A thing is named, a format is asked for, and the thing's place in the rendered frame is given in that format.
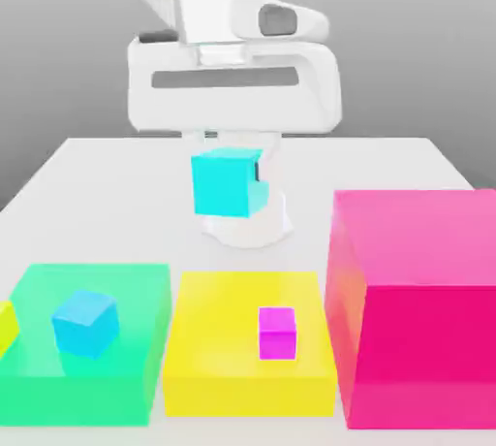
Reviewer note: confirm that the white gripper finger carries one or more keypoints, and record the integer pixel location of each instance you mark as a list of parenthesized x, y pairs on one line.
[(194, 143), (271, 147)]

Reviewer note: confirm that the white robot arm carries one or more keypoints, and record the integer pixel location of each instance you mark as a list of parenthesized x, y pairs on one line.
[(217, 7)]

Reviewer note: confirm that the large yellow box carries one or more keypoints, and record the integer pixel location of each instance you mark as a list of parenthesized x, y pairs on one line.
[(213, 322)]

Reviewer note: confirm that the small cyan cube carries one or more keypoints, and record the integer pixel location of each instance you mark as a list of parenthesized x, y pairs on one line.
[(221, 186)]

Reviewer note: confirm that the large pink box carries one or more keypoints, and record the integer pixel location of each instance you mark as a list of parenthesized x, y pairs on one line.
[(418, 298)]

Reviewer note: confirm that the small yellow-green cube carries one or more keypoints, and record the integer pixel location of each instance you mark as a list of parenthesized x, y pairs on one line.
[(7, 327)]

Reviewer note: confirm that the large green box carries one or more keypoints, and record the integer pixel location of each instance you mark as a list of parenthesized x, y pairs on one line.
[(135, 298)]

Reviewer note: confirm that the small magenta cube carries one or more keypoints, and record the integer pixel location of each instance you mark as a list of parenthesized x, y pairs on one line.
[(277, 333)]

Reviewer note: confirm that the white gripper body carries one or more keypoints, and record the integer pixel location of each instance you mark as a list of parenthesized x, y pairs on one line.
[(232, 108)]

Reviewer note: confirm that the small blue cube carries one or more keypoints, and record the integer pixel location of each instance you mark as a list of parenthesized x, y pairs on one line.
[(83, 327)]

